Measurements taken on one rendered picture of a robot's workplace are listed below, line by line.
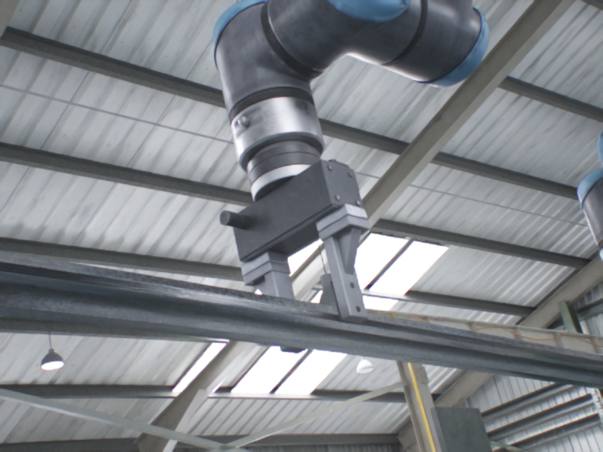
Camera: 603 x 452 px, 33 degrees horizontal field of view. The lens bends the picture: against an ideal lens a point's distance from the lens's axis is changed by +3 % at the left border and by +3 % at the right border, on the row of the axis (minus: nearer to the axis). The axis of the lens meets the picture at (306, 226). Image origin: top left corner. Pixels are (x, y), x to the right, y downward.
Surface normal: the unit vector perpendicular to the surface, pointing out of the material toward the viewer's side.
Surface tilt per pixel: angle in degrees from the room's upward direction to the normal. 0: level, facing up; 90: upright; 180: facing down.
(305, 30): 131
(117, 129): 164
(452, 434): 90
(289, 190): 90
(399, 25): 140
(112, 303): 105
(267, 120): 90
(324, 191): 90
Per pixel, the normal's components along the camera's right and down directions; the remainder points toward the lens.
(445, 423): 0.65, -0.44
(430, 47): 0.52, 0.54
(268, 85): -0.04, -0.40
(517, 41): -0.74, -0.13
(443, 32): 0.66, 0.19
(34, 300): 0.74, -0.18
